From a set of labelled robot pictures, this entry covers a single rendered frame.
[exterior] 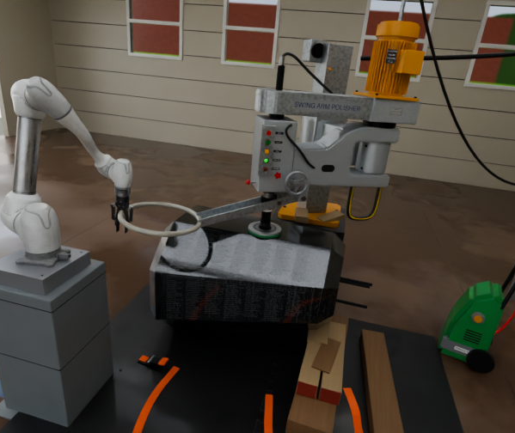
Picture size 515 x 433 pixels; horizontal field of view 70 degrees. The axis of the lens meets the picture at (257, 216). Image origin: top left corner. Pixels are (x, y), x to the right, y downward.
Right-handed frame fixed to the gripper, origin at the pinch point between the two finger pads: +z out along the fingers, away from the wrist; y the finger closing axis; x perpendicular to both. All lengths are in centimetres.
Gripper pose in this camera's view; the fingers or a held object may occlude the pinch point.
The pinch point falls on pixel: (121, 226)
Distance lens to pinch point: 237.5
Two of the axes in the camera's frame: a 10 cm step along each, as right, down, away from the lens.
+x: 0.3, -3.6, 9.3
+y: 9.9, 1.5, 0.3
